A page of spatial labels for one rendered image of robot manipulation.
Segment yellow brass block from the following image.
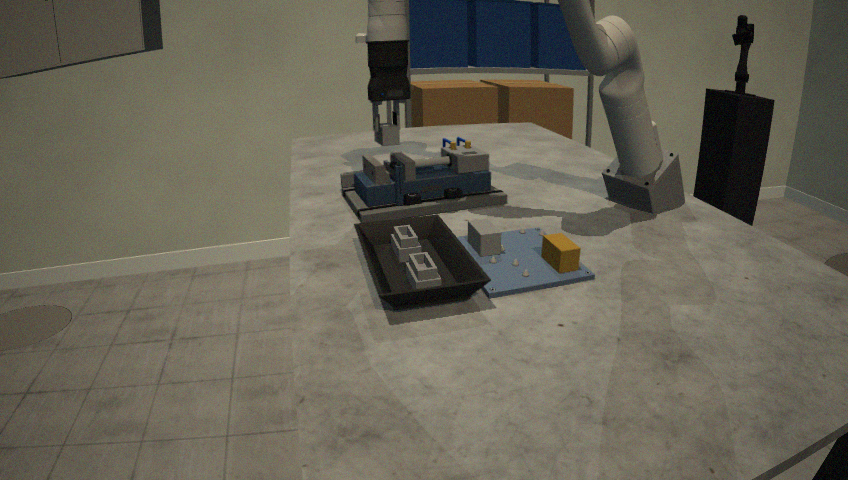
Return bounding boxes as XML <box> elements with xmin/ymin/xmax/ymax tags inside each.
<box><xmin>541</xmin><ymin>233</ymin><xmax>581</xmax><ymax>273</ymax></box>

